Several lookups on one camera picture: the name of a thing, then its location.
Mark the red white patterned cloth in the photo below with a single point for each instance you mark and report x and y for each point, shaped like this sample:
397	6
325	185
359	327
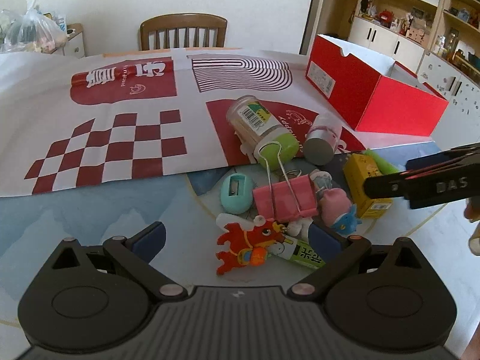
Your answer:
71	122

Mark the white drawer cabinet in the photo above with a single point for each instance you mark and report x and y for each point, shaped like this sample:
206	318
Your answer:
75	43

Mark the teal pencil sharpener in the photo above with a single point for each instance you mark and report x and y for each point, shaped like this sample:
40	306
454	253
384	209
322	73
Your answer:
236	193

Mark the brown wooden chair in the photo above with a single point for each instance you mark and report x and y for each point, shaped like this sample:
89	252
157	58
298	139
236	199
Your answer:
182	30

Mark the red cardboard shoe box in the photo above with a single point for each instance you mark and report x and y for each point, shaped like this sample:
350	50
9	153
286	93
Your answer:
372	92

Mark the white wall cabinet unit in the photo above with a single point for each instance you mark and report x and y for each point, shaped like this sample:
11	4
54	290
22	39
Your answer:
436	39

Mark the clear jar silver lid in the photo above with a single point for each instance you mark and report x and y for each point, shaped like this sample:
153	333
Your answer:
322	139

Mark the green white tube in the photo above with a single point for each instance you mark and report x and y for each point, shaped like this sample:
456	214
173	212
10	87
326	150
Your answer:
296	251

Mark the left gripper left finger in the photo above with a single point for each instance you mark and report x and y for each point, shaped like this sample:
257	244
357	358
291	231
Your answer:
133	255

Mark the pink blue plush toy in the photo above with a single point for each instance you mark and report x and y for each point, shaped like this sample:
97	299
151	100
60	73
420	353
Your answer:
338	212

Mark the clear plastic bag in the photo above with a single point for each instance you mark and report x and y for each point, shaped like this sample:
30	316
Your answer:
32	32

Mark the pink binder clip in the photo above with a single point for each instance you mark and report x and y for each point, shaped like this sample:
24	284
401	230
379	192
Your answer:
284	201

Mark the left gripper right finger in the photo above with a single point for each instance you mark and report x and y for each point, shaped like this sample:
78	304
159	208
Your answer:
341	256

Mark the toothpick jar green lid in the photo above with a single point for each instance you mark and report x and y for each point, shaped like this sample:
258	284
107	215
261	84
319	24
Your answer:
261	133

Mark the red dragon keychain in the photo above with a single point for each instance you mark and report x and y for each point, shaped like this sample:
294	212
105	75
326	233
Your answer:
248	247

